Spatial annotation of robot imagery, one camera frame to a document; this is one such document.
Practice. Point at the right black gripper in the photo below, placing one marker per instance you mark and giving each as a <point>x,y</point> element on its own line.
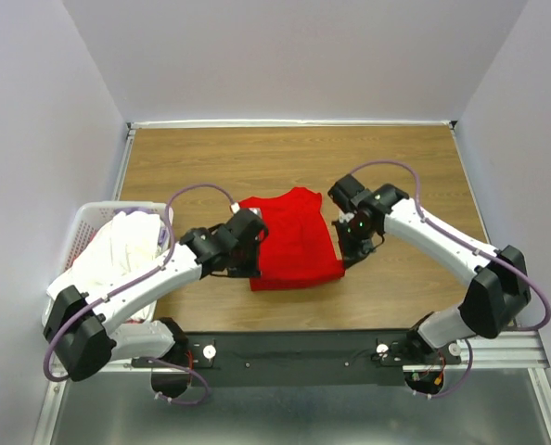
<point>351,254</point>

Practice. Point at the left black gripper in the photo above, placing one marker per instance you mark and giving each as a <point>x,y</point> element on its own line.
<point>253,271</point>

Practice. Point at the red t shirt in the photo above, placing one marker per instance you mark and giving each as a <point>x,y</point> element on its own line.
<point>298,251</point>

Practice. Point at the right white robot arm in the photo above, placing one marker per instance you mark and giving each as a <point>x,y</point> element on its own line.
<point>494,278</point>

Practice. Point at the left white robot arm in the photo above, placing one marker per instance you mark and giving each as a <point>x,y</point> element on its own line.
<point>87,330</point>

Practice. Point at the white t shirt in basket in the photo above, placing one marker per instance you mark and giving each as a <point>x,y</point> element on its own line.
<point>118,245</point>

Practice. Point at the white laundry basket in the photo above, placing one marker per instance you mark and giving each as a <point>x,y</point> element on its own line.
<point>85,222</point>

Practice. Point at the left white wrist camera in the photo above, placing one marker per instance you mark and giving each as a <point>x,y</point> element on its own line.
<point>235,208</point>

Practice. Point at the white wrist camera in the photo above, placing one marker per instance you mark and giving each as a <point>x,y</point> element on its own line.
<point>345,217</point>
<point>235,208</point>

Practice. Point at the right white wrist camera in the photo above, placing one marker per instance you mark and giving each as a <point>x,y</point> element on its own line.
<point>345,217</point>

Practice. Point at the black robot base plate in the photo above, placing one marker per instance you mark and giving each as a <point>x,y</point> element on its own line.
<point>303,358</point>

